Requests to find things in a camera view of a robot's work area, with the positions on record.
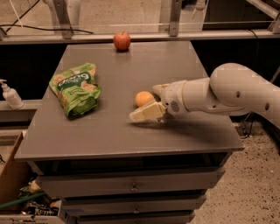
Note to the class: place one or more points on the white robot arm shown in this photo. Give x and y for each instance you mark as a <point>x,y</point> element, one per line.
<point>232,89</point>

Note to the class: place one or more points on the grey drawer cabinet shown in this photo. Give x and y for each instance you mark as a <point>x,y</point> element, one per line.
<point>109,170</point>

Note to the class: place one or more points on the white pump bottle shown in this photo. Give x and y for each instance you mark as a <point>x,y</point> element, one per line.
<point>11,96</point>

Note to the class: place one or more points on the cardboard box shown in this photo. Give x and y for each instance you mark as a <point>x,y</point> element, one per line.
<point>13,174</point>

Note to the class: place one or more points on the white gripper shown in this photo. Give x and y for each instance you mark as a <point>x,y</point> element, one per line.
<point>172,98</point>

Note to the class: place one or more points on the orange fruit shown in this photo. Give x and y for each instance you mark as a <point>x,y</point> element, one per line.
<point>143,97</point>

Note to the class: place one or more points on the green chip bag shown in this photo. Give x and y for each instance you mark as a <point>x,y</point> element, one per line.
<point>76,89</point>

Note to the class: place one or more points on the red apple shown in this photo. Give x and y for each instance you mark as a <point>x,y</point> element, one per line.
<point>121,41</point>

